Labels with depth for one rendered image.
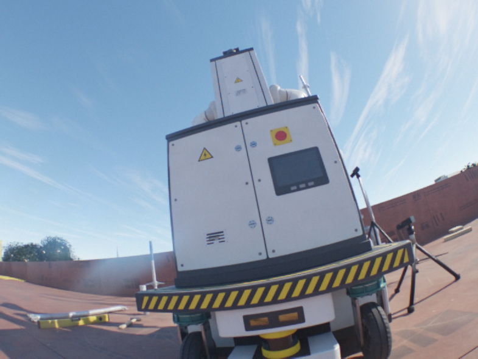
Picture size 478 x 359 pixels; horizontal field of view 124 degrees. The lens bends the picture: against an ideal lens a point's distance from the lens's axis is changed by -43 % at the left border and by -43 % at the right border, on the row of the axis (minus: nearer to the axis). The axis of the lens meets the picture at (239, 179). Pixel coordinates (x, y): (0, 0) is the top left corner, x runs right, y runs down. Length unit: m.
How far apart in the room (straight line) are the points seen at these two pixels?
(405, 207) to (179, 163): 2.91
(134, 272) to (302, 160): 3.67
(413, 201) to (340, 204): 2.70
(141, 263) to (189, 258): 3.28
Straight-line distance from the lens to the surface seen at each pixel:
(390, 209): 3.11
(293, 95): 1.71
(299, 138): 0.68
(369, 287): 0.58
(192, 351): 0.63
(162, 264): 3.61
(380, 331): 0.59
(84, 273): 5.32
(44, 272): 7.45
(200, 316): 0.63
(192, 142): 0.75
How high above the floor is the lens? 0.37
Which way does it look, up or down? 22 degrees up
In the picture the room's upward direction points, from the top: 10 degrees counter-clockwise
